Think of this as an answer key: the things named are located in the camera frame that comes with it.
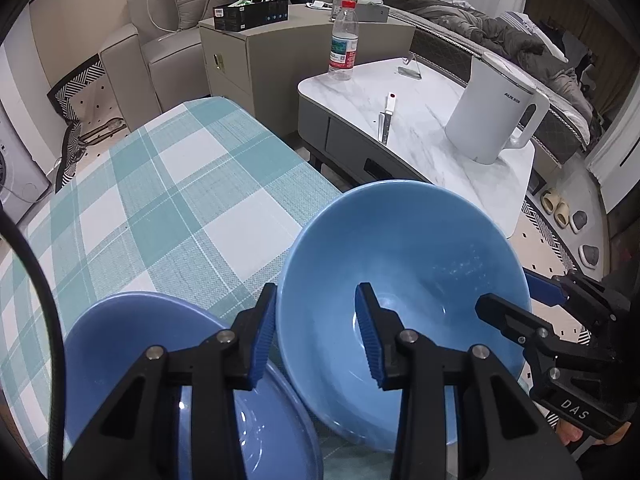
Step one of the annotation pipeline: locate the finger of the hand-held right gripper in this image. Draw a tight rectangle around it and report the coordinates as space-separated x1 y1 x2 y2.
475 292 616 396
522 267 621 328

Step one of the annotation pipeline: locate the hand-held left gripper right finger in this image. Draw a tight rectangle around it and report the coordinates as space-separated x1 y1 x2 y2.
354 282 583 480

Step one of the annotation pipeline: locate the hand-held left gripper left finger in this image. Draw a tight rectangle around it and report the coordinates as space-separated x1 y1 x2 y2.
62 282 278 480

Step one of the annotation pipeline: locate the blue bowl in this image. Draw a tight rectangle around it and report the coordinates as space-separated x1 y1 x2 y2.
275 179 532 453
64 291 325 480

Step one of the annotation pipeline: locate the person's right hand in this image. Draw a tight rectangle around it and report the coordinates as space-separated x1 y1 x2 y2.
555 417 586 448

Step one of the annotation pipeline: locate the white electric kettle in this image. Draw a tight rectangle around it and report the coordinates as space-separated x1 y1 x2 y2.
444 51 551 165

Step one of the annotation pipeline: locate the white marble coffee table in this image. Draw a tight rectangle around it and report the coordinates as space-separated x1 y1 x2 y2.
297 57 536 238

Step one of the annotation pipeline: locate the grey blanket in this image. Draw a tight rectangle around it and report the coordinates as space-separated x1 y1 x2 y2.
382 0 596 126

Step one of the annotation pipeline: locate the grey side cabinet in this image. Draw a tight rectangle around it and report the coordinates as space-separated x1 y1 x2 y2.
198 4 416 126

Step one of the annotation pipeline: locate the clear water bottle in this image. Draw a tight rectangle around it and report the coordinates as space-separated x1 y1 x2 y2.
327 0 361 82

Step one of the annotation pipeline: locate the black white patterned cushion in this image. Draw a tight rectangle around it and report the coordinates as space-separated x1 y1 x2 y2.
47 55 133 191

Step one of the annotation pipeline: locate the white washing machine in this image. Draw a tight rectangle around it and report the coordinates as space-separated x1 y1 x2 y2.
0 105 53 226

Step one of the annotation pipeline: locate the grey sofa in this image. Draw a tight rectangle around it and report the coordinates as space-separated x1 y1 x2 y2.
97 0 428 131

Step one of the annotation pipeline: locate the grey flat box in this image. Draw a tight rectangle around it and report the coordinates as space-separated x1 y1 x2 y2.
332 0 391 23

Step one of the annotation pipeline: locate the black box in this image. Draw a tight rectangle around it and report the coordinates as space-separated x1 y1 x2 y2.
212 0 291 31

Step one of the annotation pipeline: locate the white handled knife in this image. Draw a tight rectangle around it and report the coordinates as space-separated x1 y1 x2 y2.
378 92 397 146

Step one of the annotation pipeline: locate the black cable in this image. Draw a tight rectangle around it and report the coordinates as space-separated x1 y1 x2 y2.
0 210 68 480

